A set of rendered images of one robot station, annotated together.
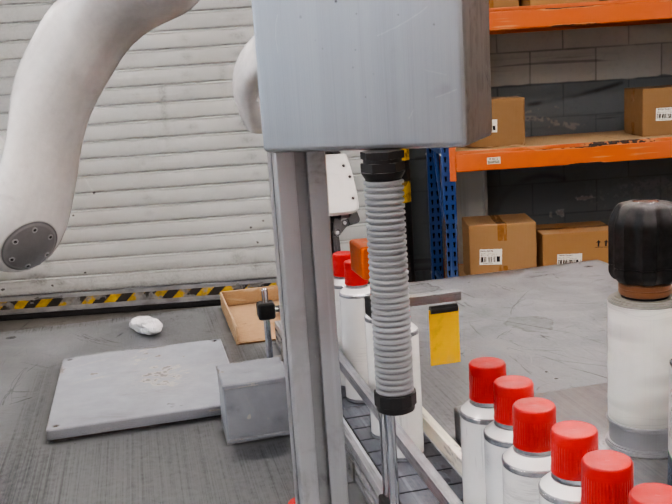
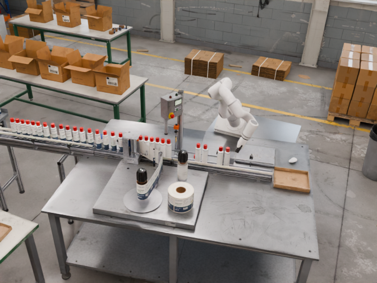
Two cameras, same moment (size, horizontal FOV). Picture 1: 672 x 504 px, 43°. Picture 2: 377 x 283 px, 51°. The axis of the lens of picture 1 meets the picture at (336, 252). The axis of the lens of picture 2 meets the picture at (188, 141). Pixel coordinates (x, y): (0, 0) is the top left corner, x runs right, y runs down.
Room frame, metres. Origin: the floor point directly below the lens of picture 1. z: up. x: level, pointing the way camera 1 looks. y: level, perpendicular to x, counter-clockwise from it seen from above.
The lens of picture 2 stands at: (2.04, -2.76, 2.96)
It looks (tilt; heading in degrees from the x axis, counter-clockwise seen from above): 33 degrees down; 113
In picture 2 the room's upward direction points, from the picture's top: 2 degrees clockwise
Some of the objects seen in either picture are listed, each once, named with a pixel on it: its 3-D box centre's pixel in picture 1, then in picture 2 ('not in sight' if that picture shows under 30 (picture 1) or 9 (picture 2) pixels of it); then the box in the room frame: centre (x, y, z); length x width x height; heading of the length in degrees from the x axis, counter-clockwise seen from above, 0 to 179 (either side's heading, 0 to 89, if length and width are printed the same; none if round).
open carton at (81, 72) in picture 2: not in sight; (87, 68); (-1.06, 1.11, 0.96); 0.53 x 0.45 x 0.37; 93
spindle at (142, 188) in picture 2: not in sight; (142, 185); (0.80, -0.73, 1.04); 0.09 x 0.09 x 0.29
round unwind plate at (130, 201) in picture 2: not in sight; (142, 199); (0.80, -0.73, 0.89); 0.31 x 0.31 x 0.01
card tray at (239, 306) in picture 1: (287, 309); (291, 179); (1.81, 0.11, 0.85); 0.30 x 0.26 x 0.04; 13
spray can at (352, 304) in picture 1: (359, 330); (220, 156); (1.19, -0.03, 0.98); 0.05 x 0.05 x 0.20
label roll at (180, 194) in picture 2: not in sight; (180, 197); (1.09, -0.64, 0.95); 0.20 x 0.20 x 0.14
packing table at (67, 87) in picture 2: not in sight; (67, 99); (-1.52, 1.14, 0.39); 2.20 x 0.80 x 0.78; 1
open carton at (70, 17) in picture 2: not in sight; (67, 14); (-2.89, 2.97, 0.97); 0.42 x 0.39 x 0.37; 89
